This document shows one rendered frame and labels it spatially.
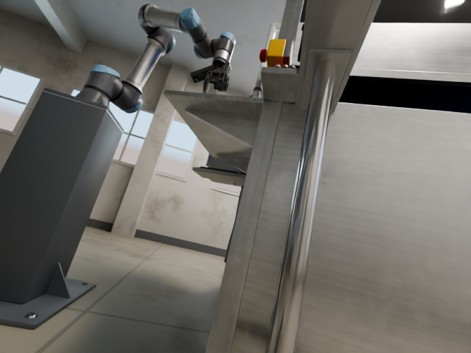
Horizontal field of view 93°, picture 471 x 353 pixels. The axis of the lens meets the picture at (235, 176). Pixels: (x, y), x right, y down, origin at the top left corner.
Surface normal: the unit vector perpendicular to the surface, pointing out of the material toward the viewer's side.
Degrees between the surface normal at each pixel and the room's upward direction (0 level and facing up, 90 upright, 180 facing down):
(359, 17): 180
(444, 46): 90
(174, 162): 90
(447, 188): 90
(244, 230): 90
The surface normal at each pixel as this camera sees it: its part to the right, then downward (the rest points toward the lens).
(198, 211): 0.21, -0.20
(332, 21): -0.23, 0.94
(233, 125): -0.18, -0.29
